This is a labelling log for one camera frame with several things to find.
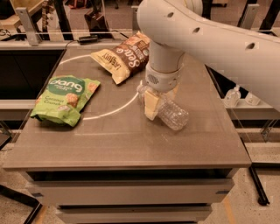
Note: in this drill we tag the brown and cream chip bag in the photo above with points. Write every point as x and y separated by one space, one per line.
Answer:
128 58

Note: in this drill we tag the clear sanitizer pump bottle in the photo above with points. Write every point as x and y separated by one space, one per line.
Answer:
232 97

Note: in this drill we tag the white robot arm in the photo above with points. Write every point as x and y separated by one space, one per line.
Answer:
176 27

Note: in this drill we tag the black power adapter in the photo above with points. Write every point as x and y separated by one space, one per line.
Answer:
88 39

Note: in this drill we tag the grey table with drawers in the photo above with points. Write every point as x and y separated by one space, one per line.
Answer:
117 166

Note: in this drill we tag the left metal rail bracket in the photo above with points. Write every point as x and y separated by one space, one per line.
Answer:
32 36

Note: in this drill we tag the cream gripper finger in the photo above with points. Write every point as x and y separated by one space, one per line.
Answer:
151 101
173 93

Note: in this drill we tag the green dang snack bag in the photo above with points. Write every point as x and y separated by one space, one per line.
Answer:
63 99

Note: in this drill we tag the clear plastic water bottle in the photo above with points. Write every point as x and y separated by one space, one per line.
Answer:
169 112

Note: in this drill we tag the metal rail bracket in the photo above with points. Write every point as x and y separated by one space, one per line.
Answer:
248 16
32 36
135 26

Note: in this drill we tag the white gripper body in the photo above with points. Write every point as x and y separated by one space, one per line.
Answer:
162 80

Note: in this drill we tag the middle metal rail bracket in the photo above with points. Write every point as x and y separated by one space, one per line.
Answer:
135 26

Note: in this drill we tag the right metal rail bracket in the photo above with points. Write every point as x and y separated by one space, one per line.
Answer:
248 16

